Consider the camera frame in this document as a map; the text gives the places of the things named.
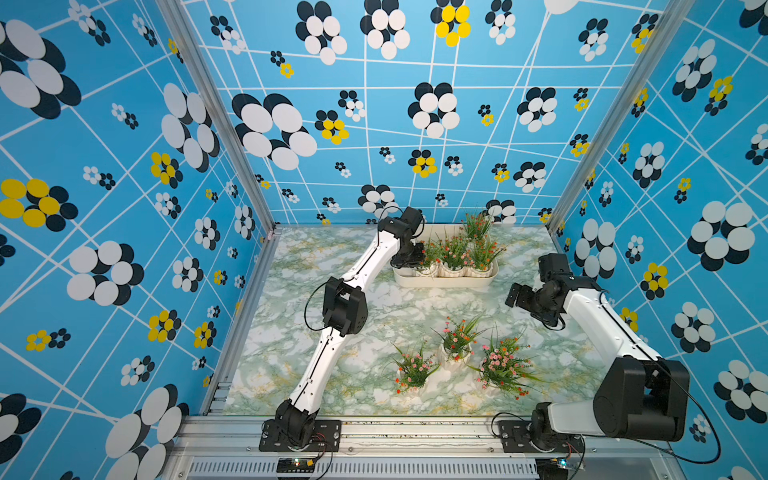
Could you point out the red potted gypsophila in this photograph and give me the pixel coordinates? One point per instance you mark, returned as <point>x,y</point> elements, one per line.
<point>453,256</point>
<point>476,226</point>
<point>429,266</point>

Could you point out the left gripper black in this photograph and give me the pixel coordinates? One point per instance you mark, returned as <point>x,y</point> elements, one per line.
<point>418,259</point>

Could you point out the aluminium front rail frame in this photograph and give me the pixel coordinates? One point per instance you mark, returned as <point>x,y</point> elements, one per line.
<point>410,447</point>

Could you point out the controller board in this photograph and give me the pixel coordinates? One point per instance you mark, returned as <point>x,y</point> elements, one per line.
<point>295,467</point>
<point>552,469</point>

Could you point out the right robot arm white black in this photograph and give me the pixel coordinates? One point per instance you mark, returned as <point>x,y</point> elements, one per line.
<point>642,396</point>

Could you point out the left controller board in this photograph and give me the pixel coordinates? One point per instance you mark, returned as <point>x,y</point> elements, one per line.
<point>295,467</point>

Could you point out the pink potted gypsophila front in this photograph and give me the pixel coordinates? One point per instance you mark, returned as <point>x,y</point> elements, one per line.
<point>414,369</point>

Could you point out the left aluminium corner post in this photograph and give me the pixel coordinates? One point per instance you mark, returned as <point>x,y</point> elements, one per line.
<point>181,31</point>

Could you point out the pink potted gypsophila middle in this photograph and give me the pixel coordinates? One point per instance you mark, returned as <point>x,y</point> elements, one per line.
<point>457,339</point>

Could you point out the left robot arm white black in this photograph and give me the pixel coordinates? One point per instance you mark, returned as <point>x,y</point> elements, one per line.
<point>344,314</point>

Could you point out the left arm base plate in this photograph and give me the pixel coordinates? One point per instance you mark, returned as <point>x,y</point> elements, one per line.
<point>324,438</point>

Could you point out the orange potted gypsophila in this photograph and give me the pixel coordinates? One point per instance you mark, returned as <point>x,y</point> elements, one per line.
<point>483,254</point>

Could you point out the right controller board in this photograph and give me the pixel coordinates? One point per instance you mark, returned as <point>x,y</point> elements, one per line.
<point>552,469</point>

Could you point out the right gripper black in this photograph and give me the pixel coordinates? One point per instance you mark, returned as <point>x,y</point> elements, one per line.
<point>520,301</point>

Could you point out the pink potted gypsophila large right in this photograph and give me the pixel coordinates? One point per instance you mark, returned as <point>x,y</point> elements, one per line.
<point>503,364</point>

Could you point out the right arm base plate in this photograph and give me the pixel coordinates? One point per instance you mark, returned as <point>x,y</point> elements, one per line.
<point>518,436</point>

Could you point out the white plastic storage box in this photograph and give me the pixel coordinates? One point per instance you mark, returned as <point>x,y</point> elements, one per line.
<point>411,278</point>

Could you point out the right aluminium corner post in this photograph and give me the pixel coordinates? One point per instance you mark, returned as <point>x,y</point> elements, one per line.
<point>670,21</point>

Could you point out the aluminium corner post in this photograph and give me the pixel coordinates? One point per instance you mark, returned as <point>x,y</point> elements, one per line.
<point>670,21</point>
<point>181,31</point>

